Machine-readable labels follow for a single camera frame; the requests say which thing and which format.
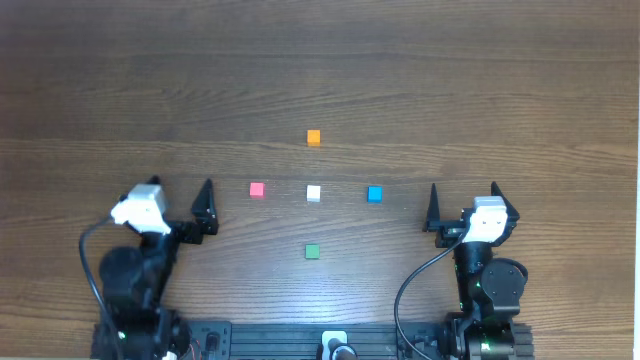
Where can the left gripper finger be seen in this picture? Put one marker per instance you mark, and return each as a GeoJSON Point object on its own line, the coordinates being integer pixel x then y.
{"type": "Point", "coordinates": [153, 180]}
{"type": "Point", "coordinates": [206, 212]}

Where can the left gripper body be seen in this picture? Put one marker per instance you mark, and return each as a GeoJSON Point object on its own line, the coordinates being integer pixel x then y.
{"type": "Point", "coordinates": [184, 234]}

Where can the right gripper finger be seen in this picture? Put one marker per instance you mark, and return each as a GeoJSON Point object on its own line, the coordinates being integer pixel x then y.
{"type": "Point", "coordinates": [433, 215]}
{"type": "Point", "coordinates": [512, 216]}

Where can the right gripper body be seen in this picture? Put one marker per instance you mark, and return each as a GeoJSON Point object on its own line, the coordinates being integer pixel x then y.
{"type": "Point", "coordinates": [450, 232]}

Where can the pink cube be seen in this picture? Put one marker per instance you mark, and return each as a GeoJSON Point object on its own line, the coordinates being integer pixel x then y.
{"type": "Point", "coordinates": [257, 190]}

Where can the blue cube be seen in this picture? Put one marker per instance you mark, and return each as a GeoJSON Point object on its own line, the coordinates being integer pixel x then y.
{"type": "Point", "coordinates": [374, 194]}

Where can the green cube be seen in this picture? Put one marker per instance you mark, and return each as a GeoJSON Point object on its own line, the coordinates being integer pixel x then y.
{"type": "Point", "coordinates": [312, 251]}

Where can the orange cube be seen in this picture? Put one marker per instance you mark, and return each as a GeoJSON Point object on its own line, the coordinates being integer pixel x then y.
{"type": "Point", "coordinates": [313, 137]}

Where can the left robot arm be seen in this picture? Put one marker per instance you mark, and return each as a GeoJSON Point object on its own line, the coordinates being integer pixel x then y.
{"type": "Point", "coordinates": [125, 280]}

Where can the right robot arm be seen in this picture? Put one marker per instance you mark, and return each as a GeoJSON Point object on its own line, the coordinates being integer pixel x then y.
{"type": "Point", "coordinates": [500, 290]}

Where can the white cube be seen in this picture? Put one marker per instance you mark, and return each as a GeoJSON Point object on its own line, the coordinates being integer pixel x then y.
{"type": "Point", "coordinates": [313, 193]}

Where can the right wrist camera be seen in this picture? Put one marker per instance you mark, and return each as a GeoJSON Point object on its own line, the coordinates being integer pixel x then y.
{"type": "Point", "coordinates": [486, 220]}

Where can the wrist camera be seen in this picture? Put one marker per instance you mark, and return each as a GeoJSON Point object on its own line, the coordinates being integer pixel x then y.
{"type": "Point", "coordinates": [486, 220]}
{"type": "Point", "coordinates": [142, 210]}

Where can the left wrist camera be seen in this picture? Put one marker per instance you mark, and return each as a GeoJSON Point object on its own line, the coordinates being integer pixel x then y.
{"type": "Point", "coordinates": [142, 210]}

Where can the mounting rail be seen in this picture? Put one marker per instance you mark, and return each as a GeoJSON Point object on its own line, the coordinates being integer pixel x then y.
{"type": "Point", "coordinates": [280, 342]}

